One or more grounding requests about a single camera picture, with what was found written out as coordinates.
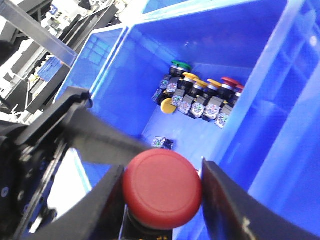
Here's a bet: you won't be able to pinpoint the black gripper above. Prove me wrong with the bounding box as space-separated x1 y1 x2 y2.
0 86 150 240

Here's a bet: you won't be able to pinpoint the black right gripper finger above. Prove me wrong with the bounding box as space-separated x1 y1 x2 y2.
201 158 319 240

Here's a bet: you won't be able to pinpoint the tall red mushroom button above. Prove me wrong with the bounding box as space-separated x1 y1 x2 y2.
119 148 202 240

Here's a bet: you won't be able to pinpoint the loose contact block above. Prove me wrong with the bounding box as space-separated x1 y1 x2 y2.
151 136 174 150

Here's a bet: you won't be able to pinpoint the yellow button lying sideways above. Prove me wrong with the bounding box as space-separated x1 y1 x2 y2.
152 88 177 114

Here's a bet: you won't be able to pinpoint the blue crate at left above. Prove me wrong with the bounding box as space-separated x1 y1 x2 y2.
54 23 129 101

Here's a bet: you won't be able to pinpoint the small red mushroom button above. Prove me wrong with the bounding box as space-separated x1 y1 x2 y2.
231 84 244 106

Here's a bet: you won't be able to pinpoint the yellow button behind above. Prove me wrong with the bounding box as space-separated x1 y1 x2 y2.
185 78 209 99

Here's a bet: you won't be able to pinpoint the yellow mushroom push button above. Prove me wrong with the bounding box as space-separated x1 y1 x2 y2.
200 78 222 100

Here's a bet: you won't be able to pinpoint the red mushroom push button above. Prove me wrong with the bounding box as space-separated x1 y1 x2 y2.
217 76 240 101

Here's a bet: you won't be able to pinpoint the tall yellow mushroom button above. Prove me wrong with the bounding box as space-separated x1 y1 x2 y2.
177 72 200 92

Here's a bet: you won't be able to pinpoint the blue plastic source crate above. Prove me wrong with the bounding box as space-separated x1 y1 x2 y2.
90 0 320 235

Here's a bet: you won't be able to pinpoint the green mushroom push button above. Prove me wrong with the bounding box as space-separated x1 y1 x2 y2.
169 60 192 78

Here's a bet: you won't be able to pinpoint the blue crate behind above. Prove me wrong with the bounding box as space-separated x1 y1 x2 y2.
142 0 187 14

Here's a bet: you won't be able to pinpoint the aluminium frame beam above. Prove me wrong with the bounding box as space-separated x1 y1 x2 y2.
0 0 78 68

